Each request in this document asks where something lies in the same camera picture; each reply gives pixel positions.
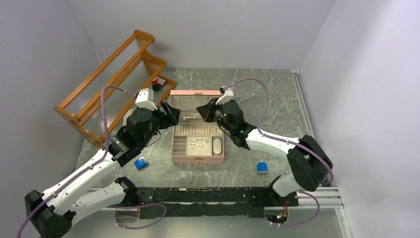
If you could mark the white oval pad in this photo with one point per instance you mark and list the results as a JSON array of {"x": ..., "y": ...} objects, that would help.
[{"x": 217, "y": 147}]

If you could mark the pink jewelry box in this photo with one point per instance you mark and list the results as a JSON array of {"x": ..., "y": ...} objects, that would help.
[{"x": 192, "y": 139}]

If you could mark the silver pearl bangle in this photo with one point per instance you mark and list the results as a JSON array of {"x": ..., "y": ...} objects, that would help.
[{"x": 189, "y": 116}]

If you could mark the blue right scraper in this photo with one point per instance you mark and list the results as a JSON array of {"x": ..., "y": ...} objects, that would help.
[{"x": 262, "y": 168}]

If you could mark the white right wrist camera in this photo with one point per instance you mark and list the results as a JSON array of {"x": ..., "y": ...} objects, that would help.
[{"x": 226, "y": 95}]

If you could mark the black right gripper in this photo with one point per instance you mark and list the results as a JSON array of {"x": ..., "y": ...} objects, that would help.
[{"x": 206, "y": 110}]

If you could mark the red black stamp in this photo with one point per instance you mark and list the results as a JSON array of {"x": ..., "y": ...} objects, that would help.
[{"x": 155, "y": 85}]

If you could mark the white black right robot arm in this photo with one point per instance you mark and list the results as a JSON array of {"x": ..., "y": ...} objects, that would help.
[{"x": 309, "y": 164}]

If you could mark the blue left scraper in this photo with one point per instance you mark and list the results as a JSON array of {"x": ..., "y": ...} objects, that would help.
[{"x": 141, "y": 163}]

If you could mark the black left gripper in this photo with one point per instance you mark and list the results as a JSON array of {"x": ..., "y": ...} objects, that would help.
[{"x": 171, "y": 116}]

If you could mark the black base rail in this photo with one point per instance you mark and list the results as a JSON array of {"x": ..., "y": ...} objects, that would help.
[{"x": 210, "y": 201}]

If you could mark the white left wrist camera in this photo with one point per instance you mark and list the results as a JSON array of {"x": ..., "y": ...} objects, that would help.
[{"x": 145, "y": 99}]

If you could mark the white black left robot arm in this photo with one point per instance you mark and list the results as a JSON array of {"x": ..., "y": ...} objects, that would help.
[{"x": 55, "y": 210}]

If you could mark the orange wooden rack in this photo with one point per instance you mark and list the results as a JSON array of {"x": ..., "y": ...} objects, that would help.
[{"x": 130, "y": 67}]

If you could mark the red white small box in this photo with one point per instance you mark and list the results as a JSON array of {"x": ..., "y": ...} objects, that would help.
[{"x": 162, "y": 82}]

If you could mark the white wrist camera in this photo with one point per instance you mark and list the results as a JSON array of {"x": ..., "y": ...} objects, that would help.
[
  {"x": 145, "y": 99},
  {"x": 226, "y": 95}
]

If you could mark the blue scraper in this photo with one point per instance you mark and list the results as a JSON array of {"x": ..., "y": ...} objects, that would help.
[
  {"x": 262, "y": 168},
  {"x": 141, "y": 163}
]

